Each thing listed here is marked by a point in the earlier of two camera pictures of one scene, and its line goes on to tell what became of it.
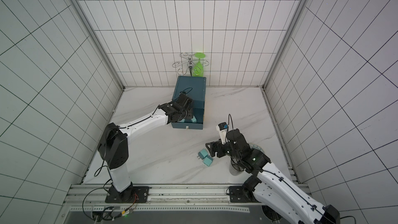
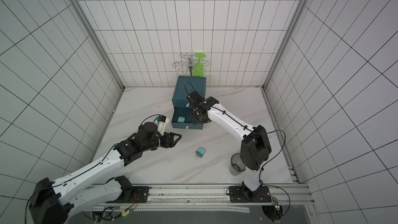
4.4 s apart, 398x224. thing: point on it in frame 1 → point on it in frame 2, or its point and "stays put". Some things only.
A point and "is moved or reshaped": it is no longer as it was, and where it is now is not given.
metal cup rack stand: [187, 63] stays put
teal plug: [202, 154] is moved or reshaped
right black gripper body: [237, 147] → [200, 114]
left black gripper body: [187, 114] → [155, 143]
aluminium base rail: [167, 198] stays put
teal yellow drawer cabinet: [195, 87] stays put
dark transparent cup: [235, 168] stays put
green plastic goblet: [198, 70] stays put
